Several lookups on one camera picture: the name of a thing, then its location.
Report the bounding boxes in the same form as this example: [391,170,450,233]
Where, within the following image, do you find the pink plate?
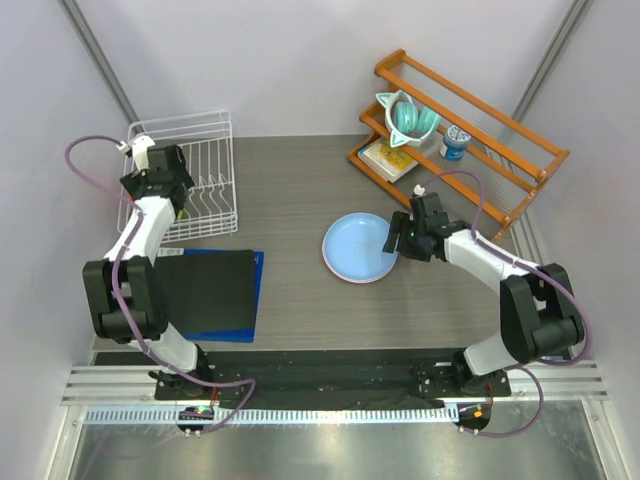
[323,250,398,284]

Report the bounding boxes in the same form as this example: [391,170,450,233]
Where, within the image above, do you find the light blue plate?
[321,212,389,257]

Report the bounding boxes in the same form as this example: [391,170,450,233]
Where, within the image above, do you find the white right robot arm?
[383,186,586,395]

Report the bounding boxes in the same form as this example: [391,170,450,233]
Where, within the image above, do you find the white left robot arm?
[82,136,213,399]

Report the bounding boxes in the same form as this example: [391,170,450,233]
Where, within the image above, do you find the orange wooden shelf rack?
[347,49,569,242]

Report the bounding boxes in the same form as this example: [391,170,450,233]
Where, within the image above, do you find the yellow white book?
[357,138,417,183]

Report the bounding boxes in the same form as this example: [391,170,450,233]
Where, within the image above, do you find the blue lidded jar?
[439,125,472,161]

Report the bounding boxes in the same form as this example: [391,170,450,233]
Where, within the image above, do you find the teal cat-ear headphones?
[375,90,441,148]

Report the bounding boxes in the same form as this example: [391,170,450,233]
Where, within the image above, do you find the black mat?
[153,249,259,337]

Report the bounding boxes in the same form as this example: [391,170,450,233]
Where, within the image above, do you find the blue board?
[157,248,266,344]

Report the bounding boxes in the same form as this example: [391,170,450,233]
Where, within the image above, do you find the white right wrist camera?
[413,184,426,196]

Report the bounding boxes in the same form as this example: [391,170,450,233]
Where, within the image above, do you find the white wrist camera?
[116,134,156,171]
[413,184,426,196]

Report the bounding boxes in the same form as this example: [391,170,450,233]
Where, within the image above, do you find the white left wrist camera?
[116,134,156,171]

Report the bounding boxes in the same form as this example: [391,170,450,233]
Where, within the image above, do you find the white wire dish rack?
[127,110,239,245]

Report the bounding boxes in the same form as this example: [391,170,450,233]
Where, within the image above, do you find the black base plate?
[94,344,514,412]

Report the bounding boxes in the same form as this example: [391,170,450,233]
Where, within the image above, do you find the white perforated rail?
[84,404,459,426]

